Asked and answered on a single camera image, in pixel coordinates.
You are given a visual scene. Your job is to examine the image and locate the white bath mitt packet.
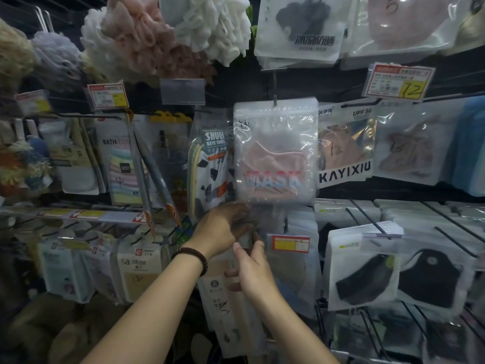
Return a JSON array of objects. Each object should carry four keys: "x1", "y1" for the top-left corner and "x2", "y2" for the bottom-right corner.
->
[{"x1": 37, "y1": 117, "x2": 107, "y2": 196}]

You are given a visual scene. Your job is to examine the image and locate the person's left hand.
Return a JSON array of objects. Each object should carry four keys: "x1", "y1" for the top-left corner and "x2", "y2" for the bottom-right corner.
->
[{"x1": 185, "y1": 202, "x2": 255, "y2": 259}]

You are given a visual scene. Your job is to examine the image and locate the dark beaded bracelet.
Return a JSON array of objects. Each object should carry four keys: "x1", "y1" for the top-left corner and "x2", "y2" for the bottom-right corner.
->
[{"x1": 171, "y1": 247, "x2": 209, "y2": 277}]

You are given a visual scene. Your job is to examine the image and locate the row of clear long packets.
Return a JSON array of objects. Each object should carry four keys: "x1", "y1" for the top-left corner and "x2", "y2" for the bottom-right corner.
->
[{"x1": 127, "y1": 111, "x2": 194, "y2": 230}]

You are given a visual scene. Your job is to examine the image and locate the grey bath sponge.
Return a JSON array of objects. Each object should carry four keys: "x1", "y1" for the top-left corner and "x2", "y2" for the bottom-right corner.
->
[{"x1": 31, "y1": 31, "x2": 86, "y2": 94}]

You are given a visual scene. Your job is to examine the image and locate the multicoloured bath sponge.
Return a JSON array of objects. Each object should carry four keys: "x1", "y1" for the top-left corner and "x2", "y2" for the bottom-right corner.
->
[{"x1": 0, "y1": 136, "x2": 54, "y2": 198}]

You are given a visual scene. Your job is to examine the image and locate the row of small white packets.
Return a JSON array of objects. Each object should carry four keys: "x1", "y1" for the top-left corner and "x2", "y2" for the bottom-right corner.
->
[{"x1": 37, "y1": 231, "x2": 171, "y2": 304}]

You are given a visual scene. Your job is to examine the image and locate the pastel striped towel packet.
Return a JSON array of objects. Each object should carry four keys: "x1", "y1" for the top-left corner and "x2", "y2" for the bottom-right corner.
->
[{"x1": 94, "y1": 117, "x2": 147, "y2": 206}]

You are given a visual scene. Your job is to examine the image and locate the green fluffy item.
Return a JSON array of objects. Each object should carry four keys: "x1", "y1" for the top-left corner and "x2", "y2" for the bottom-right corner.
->
[{"x1": 246, "y1": 5, "x2": 258, "y2": 38}]

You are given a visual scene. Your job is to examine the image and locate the white fluffy item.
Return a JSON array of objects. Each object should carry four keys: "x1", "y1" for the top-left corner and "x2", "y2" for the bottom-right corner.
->
[{"x1": 161, "y1": 0, "x2": 253, "y2": 68}]

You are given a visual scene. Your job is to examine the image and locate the black white towel packet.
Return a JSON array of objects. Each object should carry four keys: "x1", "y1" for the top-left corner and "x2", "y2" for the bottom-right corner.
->
[
  {"x1": 225, "y1": 124, "x2": 237, "y2": 201},
  {"x1": 186, "y1": 123, "x2": 230, "y2": 220}
]

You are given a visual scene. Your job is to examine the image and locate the row of translucent mask packets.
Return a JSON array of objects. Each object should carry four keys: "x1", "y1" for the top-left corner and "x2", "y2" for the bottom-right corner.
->
[{"x1": 265, "y1": 204, "x2": 323, "y2": 319}]

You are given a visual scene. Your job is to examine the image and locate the person's left forearm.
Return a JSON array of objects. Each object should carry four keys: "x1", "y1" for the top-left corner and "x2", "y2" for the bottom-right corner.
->
[{"x1": 81, "y1": 257, "x2": 207, "y2": 364}]

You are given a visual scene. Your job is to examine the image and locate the beige bath sponge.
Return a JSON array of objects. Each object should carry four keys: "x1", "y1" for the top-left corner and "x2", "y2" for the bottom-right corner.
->
[{"x1": 0, "y1": 18, "x2": 38, "y2": 92}]

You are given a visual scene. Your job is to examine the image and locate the white packet grey mask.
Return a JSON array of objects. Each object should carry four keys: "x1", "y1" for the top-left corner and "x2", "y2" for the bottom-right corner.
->
[{"x1": 254, "y1": 0, "x2": 357, "y2": 69}]

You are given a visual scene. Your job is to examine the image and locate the white bath sponge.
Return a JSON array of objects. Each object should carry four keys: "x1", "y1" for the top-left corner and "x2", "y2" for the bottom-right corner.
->
[{"x1": 80, "y1": 7, "x2": 118, "y2": 82}]

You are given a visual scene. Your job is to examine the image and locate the clear packet pink mask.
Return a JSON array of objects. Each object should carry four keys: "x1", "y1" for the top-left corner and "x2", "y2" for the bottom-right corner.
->
[{"x1": 233, "y1": 97, "x2": 319, "y2": 204}]

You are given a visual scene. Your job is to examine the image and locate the white price tag yellow corner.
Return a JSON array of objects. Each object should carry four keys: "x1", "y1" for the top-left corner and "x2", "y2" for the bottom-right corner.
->
[
  {"x1": 15, "y1": 89, "x2": 52, "y2": 115},
  {"x1": 85, "y1": 82, "x2": 129, "y2": 110},
  {"x1": 362, "y1": 62, "x2": 437, "y2": 101}
]

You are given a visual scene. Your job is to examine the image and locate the red yellow price tag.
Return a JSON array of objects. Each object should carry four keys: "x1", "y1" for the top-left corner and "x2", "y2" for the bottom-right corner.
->
[{"x1": 271, "y1": 234, "x2": 311, "y2": 254}]

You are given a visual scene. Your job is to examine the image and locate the black mask packet green sticker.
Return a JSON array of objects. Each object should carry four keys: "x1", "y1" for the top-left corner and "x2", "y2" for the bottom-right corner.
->
[{"x1": 326, "y1": 221, "x2": 404, "y2": 312}]

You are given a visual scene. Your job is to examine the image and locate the pink bath sponge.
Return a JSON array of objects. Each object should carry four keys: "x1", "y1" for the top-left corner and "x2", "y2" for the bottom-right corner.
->
[{"x1": 100, "y1": 0, "x2": 217, "y2": 86}]

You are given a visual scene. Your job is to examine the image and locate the white packet beige mask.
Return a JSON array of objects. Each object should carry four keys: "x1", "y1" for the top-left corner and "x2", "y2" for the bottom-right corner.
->
[{"x1": 373, "y1": 100, "x2": 459, "y2": 186}]

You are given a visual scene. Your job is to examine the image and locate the beige cap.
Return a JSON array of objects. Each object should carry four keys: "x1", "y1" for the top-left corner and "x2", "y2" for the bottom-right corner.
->
[{"x1": 15, "y1": 295, "x2": 80, "y2": 364}]

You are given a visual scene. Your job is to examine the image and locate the clear tag holder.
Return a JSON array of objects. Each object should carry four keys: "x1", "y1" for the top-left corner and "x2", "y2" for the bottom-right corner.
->
[
  {"x1": 160, "y1": 78, "x2": 207, "y2": 106},
  {"x1": 362, "y1": 232, "x2": 405, "y2": 253}
]

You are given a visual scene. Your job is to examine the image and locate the grey packet pink mask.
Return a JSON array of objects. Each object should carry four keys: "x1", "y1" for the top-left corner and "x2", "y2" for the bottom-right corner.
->
[{"x1": 316, "y1": 102, "x2": 378, "y2": 190}]

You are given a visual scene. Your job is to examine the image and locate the cream line-drawing mask packet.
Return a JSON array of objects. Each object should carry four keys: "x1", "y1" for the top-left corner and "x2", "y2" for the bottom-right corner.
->
[{"x1": 441, "y1": 0, "x2": 485, "y2": 57}]

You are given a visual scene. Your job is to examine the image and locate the person's right hand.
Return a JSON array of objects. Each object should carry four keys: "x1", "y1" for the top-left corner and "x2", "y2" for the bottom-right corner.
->
[{"x1": 224, "y1": 231, "x2": 283, "y2": 304}]

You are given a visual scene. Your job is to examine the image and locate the person's right forearm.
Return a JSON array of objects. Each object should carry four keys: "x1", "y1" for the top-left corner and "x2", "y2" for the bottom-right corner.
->
[{"x1": 252, "y1": 293, "x2": 340, "y2": 364}]

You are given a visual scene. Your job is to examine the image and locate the glossy packet pink mask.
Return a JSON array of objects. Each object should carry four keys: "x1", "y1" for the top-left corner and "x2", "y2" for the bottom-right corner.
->
[{"x1": 339, "y1": 0, "x2": 474, "y2": 71}]

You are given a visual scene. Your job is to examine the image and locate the row of cream mask packets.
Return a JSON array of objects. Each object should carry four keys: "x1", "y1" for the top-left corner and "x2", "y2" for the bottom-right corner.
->
[{"x1": 197, "y1": 257, "x2": 268, "y2": 359}]

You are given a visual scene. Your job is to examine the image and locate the cream cap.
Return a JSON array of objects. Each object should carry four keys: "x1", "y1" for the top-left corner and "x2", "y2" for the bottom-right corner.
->
[{"x1": 49, "y1": 299, "x2": 122, "y2": 364}]

